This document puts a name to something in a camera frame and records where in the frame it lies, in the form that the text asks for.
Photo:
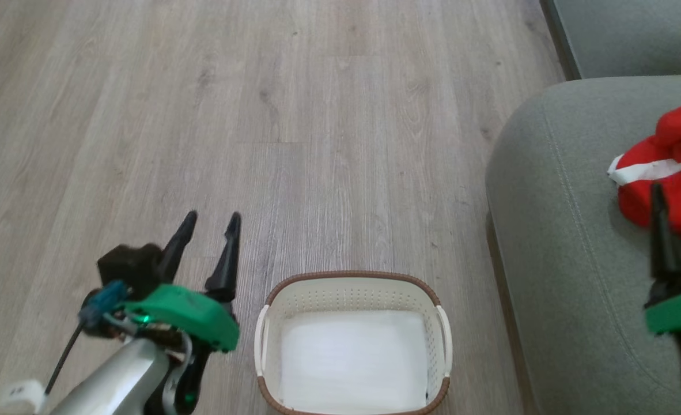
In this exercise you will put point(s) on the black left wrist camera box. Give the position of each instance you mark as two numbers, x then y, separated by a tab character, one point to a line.
130	265

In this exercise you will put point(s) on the grey fabric sofa section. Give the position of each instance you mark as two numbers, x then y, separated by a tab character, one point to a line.
634	34

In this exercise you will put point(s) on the grey fabric sofa seat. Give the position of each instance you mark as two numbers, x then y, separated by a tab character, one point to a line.
565	230

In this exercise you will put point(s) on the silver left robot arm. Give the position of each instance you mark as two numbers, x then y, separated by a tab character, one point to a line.
116	374

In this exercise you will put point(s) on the red and white garment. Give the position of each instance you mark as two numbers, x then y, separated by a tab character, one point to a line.
680	184

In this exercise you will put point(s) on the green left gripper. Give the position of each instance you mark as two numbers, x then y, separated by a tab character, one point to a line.
190	314

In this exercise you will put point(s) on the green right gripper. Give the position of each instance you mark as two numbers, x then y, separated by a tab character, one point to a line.
680	311

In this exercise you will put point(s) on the white laundry basket brown rim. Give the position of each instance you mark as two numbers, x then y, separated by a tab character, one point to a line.
352	351

